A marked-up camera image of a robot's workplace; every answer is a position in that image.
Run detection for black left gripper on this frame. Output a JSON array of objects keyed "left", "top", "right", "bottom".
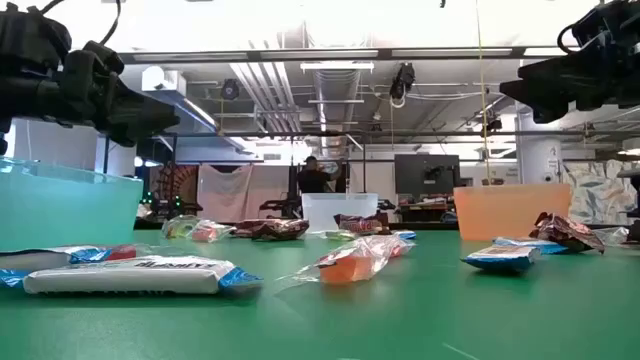
[{"left": 0, "top": 2, "right": 180, "bottom": 149}]

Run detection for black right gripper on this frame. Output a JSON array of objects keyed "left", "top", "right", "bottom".
[{"left": 499, "top": 0, "right": 640, "bottom": 124}]

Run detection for clear green candy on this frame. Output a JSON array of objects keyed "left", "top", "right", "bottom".
[
  {"left": 324, "top": 228, "right": 359, "bottom": 242},
  {"left": 160, "top": 214, "right": 204, "bottom": 240}
]

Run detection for red brown candy bar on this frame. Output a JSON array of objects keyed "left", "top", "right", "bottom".
[
  {"left": 232, "top": 218, "right": 311, "bottom": 242},
  {"left": 528, "top": 211, "right": 606, "bottom": 255},
  {"left": 333, "top": 212, "right": 391, "bottom": 236}
]

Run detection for black machine green lights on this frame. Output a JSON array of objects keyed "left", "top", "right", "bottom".
[{"left": 142, "top": 192, "right": 204, "bottom": 221}]

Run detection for round black ceiling speaker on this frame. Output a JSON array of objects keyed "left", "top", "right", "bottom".
[{"left": 220, "top": 78, "right": 241, "bottom": 101}]

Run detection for grey patterned tapestry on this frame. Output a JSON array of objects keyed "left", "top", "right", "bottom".
[{"left": 562, "top": 159, "right": 640, "bottom": 226}]

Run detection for teal translucent plastic bin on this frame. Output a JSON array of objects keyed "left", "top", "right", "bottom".
[{"left": 0, "top": 157, "right": 145, "bottom": 251}]

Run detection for pink hanging cloth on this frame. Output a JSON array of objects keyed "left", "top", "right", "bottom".
[{"left": 197, "top": 163, "right": 291, "bottom": 221}]

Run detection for brown cork tray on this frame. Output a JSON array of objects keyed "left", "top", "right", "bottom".
[{"left": 453, "top": 182, "right": 573, "bottom": 243}]

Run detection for black monitor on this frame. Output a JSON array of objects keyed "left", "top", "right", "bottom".
[{"left": 393, "top": 153, "right": 462, "bottom": 196}]

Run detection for person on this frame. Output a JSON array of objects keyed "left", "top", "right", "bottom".
[{"left": 297, "top": 155, "right": 346, "bottom": 195}]

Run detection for clear plastic bin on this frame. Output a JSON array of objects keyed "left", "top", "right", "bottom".
[{"left": 301, "top": 192, "right": 380, "bottom": 234}]

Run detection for white ceiling light fixture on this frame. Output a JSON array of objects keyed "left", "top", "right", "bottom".
[{"left": 299, "top": 60, "right": 375, "bottom": 74}]

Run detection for green table mat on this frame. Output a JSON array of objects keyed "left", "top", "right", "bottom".
[{"left": 0, "top": 227, "right": 640, "bottom": 360}]

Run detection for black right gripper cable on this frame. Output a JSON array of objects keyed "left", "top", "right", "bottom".
[{"left": 556, "top": 22, "right": 584, "bottom": 56}]

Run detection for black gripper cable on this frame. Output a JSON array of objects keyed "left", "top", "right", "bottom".
[
  {"left": 556, "top": 22, "right": 584, "bottom": 56},
  {"left": 98, "top": 0, "right": 124, "bottom": 46}
]

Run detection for brown radial wall decoration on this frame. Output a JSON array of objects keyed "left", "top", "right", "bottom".
[{"left": 149, "top": 162, "right": 201, "bottom": 206}]

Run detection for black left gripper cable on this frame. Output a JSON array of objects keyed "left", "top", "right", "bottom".
[{"left": 98, "top": 0, "right": 124, "bottom": 46}]

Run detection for black hanging camera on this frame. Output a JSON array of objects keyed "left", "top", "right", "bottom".
[{"left": 388, "top": 62, "right": 417, "bottom": 109}]

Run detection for silver air duct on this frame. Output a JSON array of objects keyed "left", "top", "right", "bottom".
[{"left": 312, "top": 69, "right": 361, "bottom": 156}]

